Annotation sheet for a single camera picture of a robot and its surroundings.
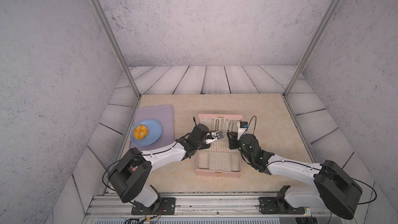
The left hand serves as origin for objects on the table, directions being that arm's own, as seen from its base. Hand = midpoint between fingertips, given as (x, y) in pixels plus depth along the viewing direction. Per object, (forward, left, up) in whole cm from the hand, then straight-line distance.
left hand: (209, 133), depth 87 cm
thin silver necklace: (0, -9, +7) cm, 11 cm away
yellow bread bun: (+6, +42, -7) cm, 43 cm away
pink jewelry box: (-14, -5, -4) cm, 15 cm away
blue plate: (+8, +34, -10) cm, 36 cm away
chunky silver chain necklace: (+1, -4, +7) cm, 8 cm away
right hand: (-2, -11, +3) cm, 11 cm away
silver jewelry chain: (+1, -11, +7) cm, 13 cm away
